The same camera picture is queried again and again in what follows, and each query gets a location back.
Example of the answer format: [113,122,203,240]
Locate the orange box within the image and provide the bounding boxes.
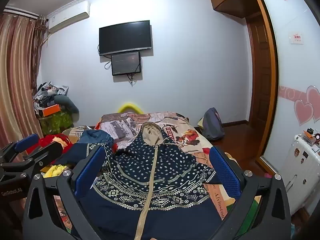
[42,104,61,117]

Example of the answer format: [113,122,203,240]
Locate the grey cushion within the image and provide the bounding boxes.
[53,94,79,115]

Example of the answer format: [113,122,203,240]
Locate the blue jeans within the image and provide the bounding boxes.
[53,129,115,167]

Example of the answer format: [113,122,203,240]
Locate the black hanging cable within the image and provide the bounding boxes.
[127,72,138,87]

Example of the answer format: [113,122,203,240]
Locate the pile of clutter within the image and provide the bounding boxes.
[32,81,70,117]

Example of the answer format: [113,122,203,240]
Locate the wooden door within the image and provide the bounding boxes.
[246,15,273,130]

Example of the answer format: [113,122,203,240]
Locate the red plush toy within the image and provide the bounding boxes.
[26,134,73,155]

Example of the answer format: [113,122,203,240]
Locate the striped pink curtain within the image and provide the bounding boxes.
[0,7,48,150]

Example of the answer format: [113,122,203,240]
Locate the wardrobe sliding door with hearts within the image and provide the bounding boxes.
[250,0,320,205]

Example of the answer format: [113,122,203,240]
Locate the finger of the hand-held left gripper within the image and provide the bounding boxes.
[0,142,63,174]
[0,134,40,165]

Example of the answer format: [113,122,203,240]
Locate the yellow cloth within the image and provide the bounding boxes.
[44,164,67,178]

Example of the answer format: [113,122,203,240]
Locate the pile of small gadgets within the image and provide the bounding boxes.
[301,127,320,146]

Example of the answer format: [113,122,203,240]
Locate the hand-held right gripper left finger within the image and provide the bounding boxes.
[23,146,106,240]

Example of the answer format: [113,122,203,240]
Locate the yellow foam ring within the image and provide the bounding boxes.
[118,102,145,114]

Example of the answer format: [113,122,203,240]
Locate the white air conditioner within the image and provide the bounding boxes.
[47,1,90,34]

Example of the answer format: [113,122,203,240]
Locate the black wall television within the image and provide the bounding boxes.
[99,20,153,56]

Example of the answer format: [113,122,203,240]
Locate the white cabinet with stickers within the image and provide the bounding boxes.
[277,132,320,215]

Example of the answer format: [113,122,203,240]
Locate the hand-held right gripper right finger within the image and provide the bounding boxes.
[207,146,292,240]

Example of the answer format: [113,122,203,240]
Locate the printed blanket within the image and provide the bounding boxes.
[54,111,260,240]

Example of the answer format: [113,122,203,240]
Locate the green patterned bag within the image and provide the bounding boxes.
[39,110,74,135]

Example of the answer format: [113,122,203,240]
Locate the navy patterned hooded sweater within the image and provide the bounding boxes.
[72,122,233,240]

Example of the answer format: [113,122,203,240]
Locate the red label sticker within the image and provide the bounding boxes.
[288,32,304,44]

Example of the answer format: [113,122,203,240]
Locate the small black monitor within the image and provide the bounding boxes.
[111,51,142,76]

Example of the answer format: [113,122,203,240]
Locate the grey backpack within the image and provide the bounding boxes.
[201,107,225,141]

